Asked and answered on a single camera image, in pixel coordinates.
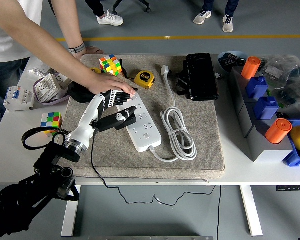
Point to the black table control panel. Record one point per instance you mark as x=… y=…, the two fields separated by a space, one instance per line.
x=290 y=188

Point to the person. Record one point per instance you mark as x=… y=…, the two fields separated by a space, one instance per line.
x=110 y=20
x=227 y=23
x=5 y=45

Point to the blue plastic bin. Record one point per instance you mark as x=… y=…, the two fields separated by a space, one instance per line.
x=292 y=158

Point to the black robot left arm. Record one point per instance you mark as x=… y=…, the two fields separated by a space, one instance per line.
x=27 y=195

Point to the small white socket panel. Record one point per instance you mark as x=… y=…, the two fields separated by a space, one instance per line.
x=62 y=80

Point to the person's right forearm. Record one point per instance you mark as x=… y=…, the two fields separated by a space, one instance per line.
x=45 y=47

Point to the small multicolour puzzle cube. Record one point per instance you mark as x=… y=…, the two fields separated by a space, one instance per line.
x=52 y=121

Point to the white circuit breaker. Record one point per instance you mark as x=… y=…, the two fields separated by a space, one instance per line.
x=17 y=98

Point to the grey-brown mat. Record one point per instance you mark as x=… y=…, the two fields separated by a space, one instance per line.
x=115 y=160

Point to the black office chair base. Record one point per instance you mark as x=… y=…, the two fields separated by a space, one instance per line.
x=148 y=10

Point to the white table leg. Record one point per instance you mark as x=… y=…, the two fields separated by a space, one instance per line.
x=251 y=212
x=71 y=217

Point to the large multicolour puzzle cube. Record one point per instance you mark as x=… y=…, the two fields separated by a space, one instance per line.
x=110 y=66

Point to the orange cylinder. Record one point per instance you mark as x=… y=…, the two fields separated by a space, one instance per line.
x=251 y=67
x=278 y=131

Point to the black device holder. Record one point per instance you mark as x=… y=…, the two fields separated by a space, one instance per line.
x=182 y=82

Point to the grey wristband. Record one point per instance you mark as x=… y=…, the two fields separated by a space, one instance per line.
x=77 y=48

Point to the large white socket panel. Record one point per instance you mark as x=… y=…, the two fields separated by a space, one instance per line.
x=46 y=87

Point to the blue plastic block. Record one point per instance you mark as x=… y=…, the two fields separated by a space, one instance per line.
x=257 y=87
x=266 y=108

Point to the person's left hand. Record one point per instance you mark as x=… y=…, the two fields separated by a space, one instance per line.
x=92 y=50

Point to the person's right hand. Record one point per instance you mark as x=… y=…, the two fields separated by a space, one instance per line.
x=110 y=83

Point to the green plastic piece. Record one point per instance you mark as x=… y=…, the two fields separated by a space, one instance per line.
x=268 y=93
x=281 y=103

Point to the black plug adapter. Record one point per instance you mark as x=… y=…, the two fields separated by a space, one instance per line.
x=130 y=122

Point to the white power strip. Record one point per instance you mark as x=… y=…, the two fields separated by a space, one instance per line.
x=145 y=130

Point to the yellow tape measure black face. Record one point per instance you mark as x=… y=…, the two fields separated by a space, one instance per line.
x=95 y=70

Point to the clear bag of metal parts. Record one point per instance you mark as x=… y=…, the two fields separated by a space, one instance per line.
x=38 y=69

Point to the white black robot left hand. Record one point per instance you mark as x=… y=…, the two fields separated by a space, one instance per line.
x=86 y=117

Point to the person's left forearm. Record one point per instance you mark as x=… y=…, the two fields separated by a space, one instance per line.
x=67 y=25

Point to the black cloth pouch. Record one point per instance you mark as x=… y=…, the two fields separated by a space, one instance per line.
x=77 y=92

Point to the grey block holder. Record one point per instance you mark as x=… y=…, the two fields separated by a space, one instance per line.
x=262 y=150

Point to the black packets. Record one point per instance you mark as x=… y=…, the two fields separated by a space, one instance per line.
x=230 y=61

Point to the glossy black flat device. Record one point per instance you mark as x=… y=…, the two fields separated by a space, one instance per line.
x=202 y=77

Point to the yellow tape measure red label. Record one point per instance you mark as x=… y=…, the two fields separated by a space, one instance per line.
x=143 y=78

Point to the clear plastic parts bag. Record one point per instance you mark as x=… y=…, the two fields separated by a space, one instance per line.
x=277 y=70
x=295 y=95

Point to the light blue bowl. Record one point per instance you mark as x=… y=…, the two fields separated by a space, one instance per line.
x=222 y=67

